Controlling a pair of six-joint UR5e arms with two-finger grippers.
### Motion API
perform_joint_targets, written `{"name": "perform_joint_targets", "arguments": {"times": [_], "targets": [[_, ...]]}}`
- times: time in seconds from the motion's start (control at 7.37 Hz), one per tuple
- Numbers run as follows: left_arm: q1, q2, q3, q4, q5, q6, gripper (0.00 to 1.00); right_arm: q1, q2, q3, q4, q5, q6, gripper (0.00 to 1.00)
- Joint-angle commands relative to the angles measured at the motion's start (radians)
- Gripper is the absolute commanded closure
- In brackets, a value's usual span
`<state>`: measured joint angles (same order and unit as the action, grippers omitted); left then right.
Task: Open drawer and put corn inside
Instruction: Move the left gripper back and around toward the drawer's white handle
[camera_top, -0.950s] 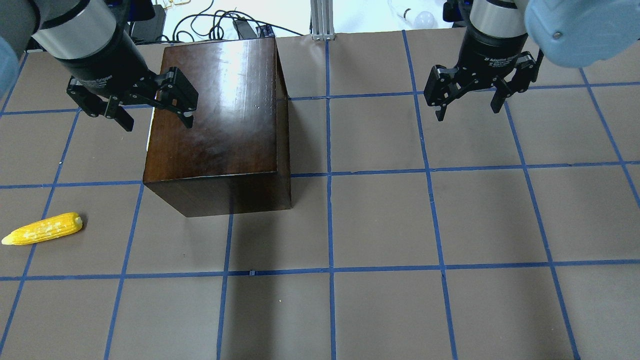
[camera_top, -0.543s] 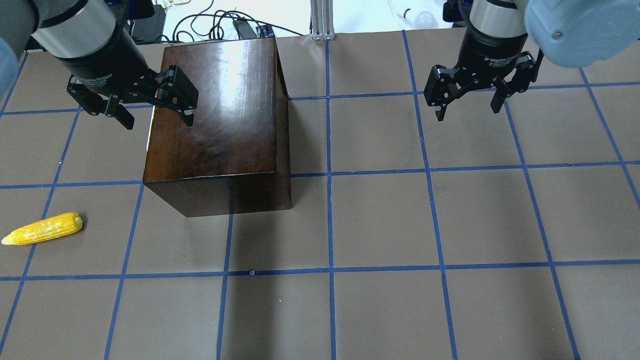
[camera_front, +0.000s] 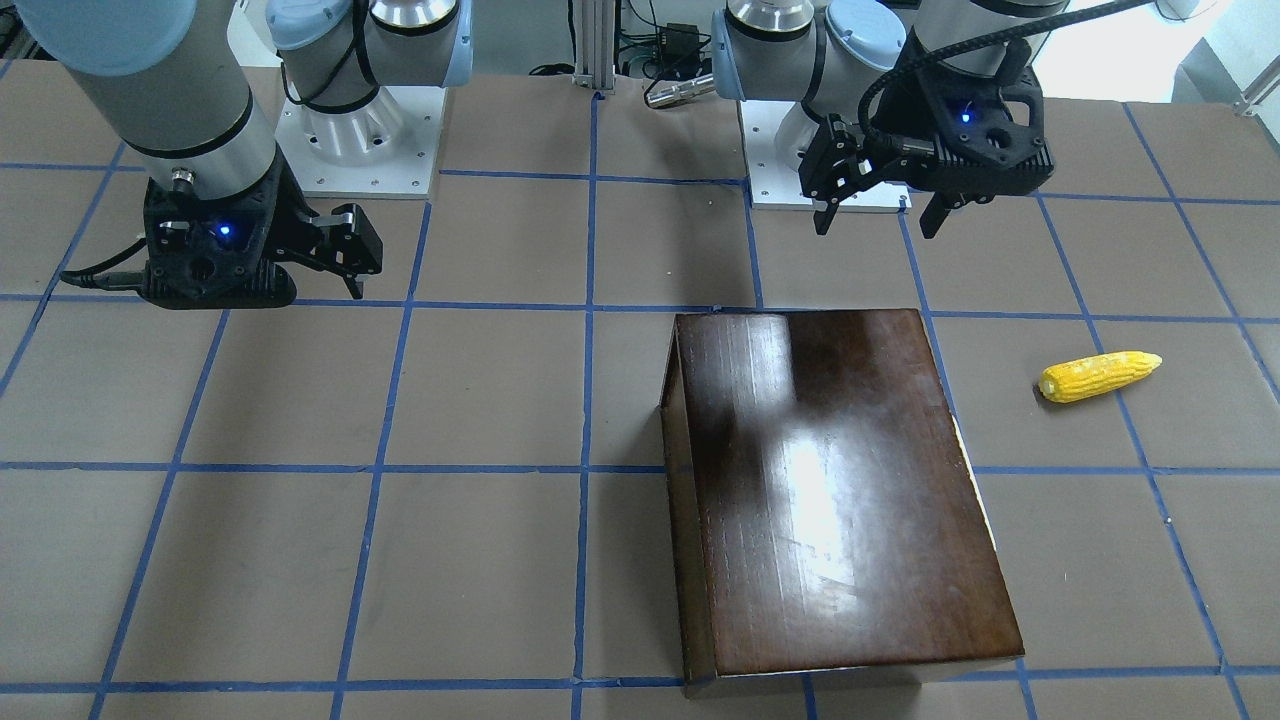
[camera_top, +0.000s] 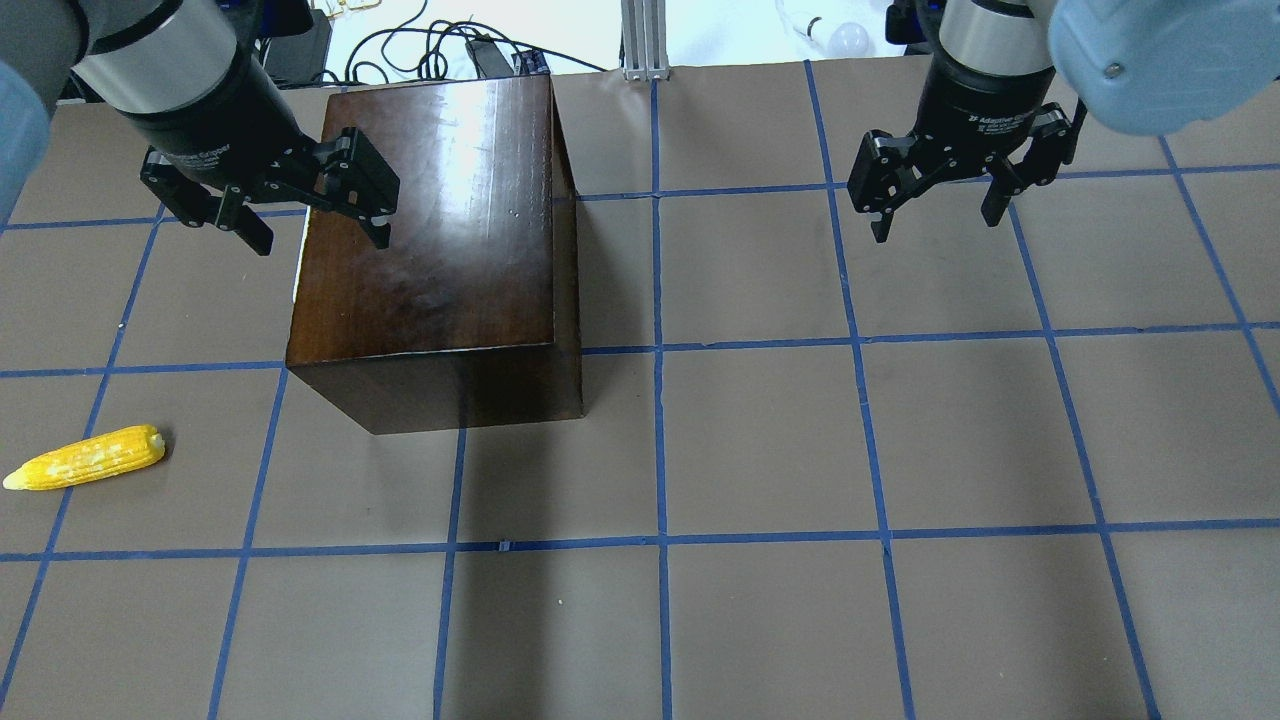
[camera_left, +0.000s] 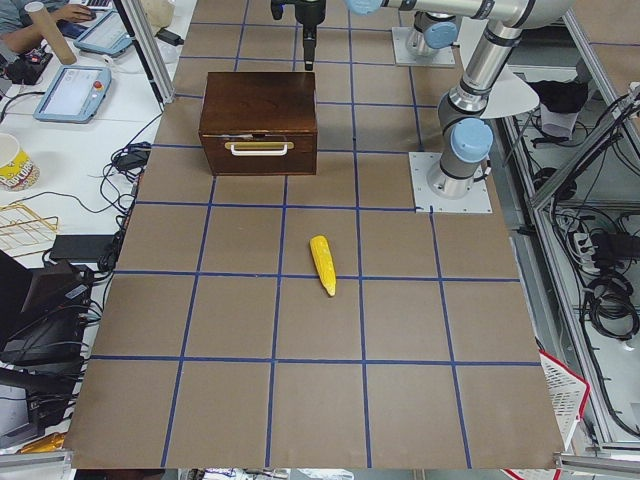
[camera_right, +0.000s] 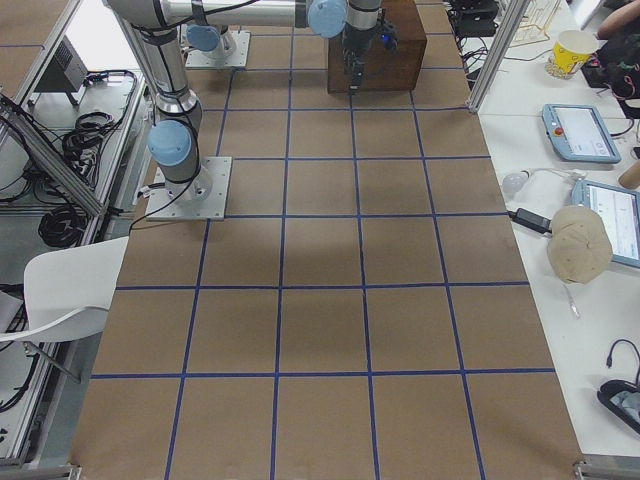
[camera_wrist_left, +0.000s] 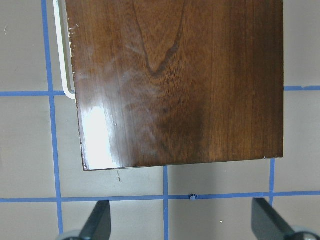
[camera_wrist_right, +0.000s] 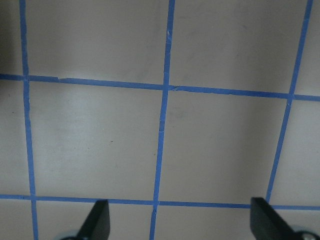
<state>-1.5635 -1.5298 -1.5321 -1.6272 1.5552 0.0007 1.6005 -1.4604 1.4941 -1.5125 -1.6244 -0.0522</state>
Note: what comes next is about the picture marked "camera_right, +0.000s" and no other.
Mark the blue teach pendant far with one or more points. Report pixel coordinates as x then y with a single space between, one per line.
577 133

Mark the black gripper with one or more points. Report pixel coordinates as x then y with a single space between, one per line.
356 40

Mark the yellow popcorn paper cup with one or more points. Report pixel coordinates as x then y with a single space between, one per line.
572 49

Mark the aluminium frame post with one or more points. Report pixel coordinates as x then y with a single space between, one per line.
502 40

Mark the blue teach pendant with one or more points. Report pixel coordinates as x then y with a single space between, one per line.
619 211
577 133

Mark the white plastic chair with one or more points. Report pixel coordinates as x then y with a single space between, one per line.
68 293

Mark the beige cap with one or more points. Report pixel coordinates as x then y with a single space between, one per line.
579 249

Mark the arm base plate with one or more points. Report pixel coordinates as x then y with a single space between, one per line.
196 60
205 198

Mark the blue teach pendant near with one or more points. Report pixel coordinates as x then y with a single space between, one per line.
619 211

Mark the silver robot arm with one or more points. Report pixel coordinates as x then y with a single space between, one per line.
154 27
212 42

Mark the dark wooden drawer cabinet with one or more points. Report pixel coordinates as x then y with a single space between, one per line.
380 48

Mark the gold wire rack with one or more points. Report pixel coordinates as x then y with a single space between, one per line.
533 25

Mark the black power adapter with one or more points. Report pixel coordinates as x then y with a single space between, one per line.
530 220

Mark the black smartphone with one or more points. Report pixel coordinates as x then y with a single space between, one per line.
622 399

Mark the cardboard tube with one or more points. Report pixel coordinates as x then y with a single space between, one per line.
630 179

